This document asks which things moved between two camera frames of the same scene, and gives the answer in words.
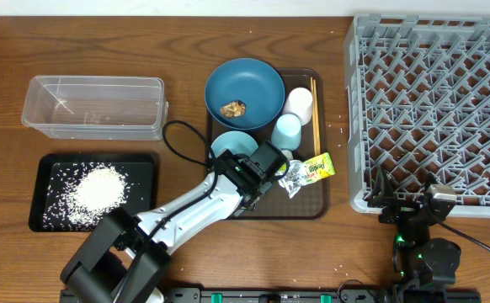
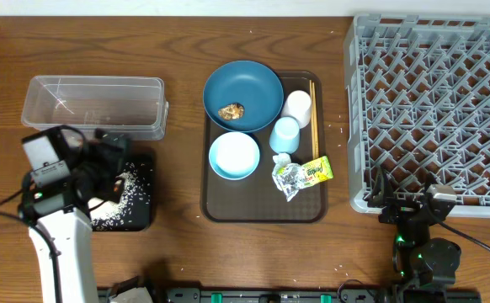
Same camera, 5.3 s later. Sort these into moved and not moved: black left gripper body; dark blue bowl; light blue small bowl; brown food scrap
Moved: black left gripper body
Not moved: dark blue bowl; brown food scrap; light blue small bowl
